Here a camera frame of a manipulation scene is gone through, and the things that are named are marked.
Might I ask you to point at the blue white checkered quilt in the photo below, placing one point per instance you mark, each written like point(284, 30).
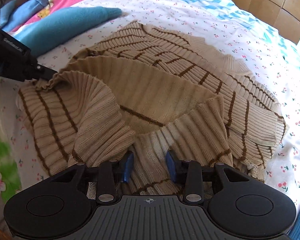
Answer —
point(264, 43)

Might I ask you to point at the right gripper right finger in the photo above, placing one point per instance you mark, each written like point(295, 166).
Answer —
point(188, 175)

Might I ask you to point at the light blue folded garment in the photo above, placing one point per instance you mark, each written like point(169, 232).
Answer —
point(12, 17)

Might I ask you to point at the beige brown-striped ribbed sweater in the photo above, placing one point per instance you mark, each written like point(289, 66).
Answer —
point(148, 92)

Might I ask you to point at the white cherry-print bed sheet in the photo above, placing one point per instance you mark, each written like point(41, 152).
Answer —
point(218, 42)

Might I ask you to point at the cream and green blanket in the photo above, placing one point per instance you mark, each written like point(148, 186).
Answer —
point(9, 177)

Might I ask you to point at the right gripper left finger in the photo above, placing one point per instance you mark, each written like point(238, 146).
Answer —
point(110, 173)

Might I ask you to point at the teal fuzzy sweater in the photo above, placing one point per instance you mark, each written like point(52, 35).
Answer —
point(63, 25)

